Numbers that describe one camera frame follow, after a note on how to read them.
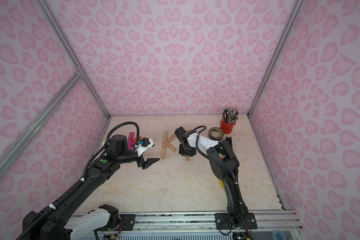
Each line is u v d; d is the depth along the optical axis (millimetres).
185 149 834
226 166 562
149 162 664
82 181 478
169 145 1012
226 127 1025
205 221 749
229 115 980
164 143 1016
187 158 952
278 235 691
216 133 1088
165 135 1080
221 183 619
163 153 980
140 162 657
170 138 1059
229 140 1028
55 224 380
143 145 628
